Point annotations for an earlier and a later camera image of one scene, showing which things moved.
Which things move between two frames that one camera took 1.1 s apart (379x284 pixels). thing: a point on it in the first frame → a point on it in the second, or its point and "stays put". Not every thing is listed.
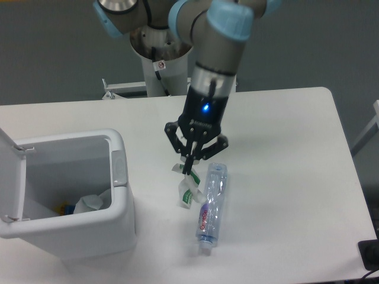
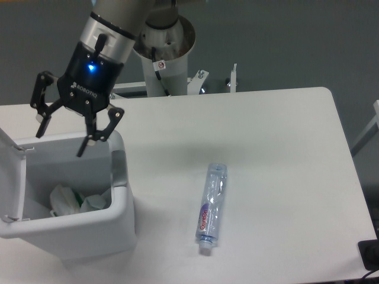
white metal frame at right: (372, 129) stays put
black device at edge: (369, 251) stays put
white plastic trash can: (68, 194) stays put
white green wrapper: (188, 189) → (65, 201)
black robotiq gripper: (203, 114) → (85, 86)
